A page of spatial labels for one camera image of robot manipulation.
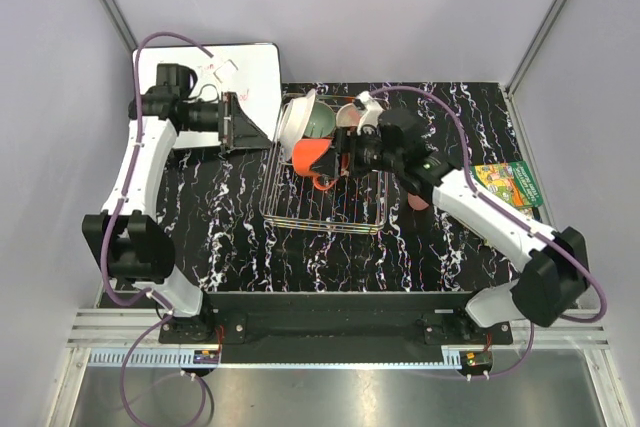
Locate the wire dish rack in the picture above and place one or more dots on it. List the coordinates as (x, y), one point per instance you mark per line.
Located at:
(348, 205)

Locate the grey slotted cable duct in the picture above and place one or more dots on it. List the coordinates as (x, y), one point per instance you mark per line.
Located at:
(193, 358)

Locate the green ceramic bowl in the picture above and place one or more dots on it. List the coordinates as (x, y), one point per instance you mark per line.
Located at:
(321, 123)

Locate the black marble pattern mat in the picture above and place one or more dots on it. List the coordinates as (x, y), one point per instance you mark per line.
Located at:
(208, 204)

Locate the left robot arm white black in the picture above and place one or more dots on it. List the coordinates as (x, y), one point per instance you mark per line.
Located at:
(124, 237)

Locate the pink cream floral plate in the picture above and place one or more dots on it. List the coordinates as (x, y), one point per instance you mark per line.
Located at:
(348, 116)

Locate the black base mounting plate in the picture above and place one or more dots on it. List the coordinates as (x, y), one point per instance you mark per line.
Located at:
(335, 329)

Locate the large white plate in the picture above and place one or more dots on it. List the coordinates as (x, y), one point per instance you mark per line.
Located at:
(294, 122)

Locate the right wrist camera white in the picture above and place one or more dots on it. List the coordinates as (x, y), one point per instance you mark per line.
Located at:
(370, 110)

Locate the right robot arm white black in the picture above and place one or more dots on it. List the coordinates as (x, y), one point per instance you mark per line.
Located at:
(553, 265)

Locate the green children's book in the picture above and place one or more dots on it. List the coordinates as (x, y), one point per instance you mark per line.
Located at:
(512, 182)

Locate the pink plastic cup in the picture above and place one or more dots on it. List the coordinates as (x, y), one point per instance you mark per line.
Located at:
(417, 203)

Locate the white whiteboard black frame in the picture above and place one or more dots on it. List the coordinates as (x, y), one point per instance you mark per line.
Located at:
(257, 84)

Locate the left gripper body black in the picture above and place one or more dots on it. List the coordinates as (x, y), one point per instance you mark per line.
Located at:
(224, 124)

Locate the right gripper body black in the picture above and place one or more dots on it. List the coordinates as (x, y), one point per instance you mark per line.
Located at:
(365, 153)

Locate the orange mug white inside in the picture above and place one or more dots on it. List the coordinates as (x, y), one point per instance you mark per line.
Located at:
(302, 157)

